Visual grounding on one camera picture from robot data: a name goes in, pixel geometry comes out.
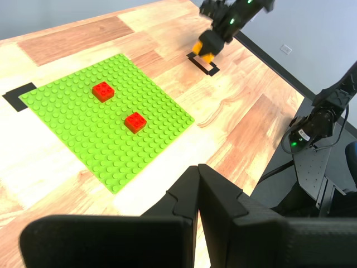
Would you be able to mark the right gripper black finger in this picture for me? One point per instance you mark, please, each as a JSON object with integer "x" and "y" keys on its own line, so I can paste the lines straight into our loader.
{"x": 213, "y": 48}
{"x": 213, "y": 36}

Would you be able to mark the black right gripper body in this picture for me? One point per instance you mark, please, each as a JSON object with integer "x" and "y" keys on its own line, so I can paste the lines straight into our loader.
{"x": 226, "y": 16}

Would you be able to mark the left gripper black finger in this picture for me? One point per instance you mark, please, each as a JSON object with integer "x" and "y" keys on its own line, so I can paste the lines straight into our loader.
{"x": 279, "y": 245}
{"x": 111, "y": 243}

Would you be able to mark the yellow oblong toy brick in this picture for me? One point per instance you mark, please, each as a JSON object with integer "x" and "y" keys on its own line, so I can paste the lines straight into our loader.
{"x": 196, "y": 48}

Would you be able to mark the red square toy brick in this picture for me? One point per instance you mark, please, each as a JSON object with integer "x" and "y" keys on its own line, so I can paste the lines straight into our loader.
{"x": 135, "y": 123}
{"x": 103, "y": 92}

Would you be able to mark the green studded baseplate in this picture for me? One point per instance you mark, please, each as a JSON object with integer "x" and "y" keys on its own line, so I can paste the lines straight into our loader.
{"x": 83, "y": 134}

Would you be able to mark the black robot mobile base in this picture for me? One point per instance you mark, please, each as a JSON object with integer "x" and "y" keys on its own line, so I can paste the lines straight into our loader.
{"x": 295, "y": 203}

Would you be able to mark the grey metal mounting plate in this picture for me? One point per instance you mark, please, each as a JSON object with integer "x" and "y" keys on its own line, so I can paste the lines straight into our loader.
{"x": 309, "y": 167}

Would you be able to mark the blue chair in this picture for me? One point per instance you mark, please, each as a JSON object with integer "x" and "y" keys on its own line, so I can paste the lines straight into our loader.
{"x": 352, "y": 153}

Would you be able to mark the black tape corner patch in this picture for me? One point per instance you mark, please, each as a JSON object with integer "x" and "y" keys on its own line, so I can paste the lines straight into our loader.
{"x": 14, "y": 97}

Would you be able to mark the black tape rectangle frame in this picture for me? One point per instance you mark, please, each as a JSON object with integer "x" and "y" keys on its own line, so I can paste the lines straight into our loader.
{"x": 212, "y": 71}

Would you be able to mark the black wall baseboard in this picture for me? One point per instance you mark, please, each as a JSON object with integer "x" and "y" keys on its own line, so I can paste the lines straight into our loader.
{"x": 267, "y": 60}

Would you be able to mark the white wall outlet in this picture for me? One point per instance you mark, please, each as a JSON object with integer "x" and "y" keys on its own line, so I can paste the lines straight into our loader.
{"x": 286, "y": 49}

